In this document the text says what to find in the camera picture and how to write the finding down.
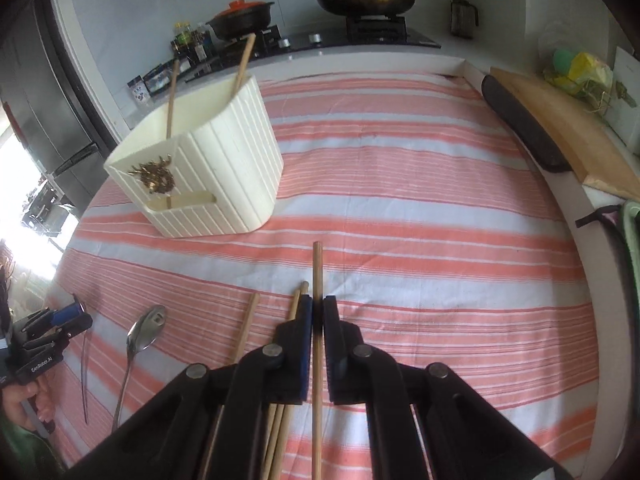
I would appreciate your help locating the black pot red lid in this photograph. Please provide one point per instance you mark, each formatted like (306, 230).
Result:
(241, 18)

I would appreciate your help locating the black gas cooktop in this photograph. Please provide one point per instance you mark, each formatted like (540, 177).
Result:
(270, 43)

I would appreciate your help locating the glass french press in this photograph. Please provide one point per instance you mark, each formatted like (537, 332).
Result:
(464, 19)

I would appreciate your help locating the grey refrigerator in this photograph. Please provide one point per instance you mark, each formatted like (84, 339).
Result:
(50, 110)

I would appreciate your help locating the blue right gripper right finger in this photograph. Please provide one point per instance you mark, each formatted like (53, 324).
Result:
(425, 423)

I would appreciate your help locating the spice jar rack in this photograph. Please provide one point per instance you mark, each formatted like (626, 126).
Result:
(142, 89)

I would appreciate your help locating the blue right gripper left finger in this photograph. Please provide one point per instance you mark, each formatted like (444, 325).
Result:
(209, 424)

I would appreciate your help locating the pink striped tablecloth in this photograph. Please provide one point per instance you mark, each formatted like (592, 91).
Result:
(441, 241)

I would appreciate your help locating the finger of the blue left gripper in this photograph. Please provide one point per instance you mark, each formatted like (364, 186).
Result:
(68, 326)
(68, 313)

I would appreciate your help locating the green cutting board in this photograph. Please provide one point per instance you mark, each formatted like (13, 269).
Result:
(629, 223)

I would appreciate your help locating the wooden chopstick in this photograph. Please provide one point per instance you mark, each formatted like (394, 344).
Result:
(171, 100)
(276, 465)
(274, 421)
(246, 55)
(317, 379)
(236, 356)

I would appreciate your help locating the yellow green bag bundle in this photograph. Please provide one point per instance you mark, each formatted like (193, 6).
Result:
(587, 78)

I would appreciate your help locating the black rolled mat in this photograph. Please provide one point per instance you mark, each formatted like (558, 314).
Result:
(509, 109)

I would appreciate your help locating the wooden cutting board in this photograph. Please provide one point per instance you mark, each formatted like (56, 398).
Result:
(579, 134)

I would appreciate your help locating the cream utensil holder box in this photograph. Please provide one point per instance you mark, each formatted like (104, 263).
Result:
(208, 165)

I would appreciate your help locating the white knife block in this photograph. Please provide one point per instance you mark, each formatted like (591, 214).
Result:
(623, 113)

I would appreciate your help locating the condiment bottles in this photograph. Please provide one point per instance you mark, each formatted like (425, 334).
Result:
(193, 45)

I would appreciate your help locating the steel spoon with ridged handle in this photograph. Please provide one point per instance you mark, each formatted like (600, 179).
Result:
(141, 336)

